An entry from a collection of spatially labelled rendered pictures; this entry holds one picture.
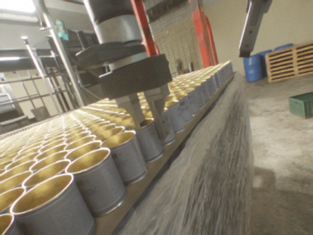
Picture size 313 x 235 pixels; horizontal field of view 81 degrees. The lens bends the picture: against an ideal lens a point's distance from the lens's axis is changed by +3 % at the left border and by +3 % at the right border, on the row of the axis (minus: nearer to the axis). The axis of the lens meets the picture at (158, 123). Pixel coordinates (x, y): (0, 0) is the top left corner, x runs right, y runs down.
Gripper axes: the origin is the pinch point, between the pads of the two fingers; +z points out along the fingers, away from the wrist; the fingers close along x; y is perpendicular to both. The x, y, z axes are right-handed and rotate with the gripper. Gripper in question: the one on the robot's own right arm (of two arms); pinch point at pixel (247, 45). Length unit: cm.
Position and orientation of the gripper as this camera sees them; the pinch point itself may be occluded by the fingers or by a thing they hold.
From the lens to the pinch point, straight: 49.3
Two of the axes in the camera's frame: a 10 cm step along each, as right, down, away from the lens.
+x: 4.0, -2.2, 8.9
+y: 9.1, 2.4, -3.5
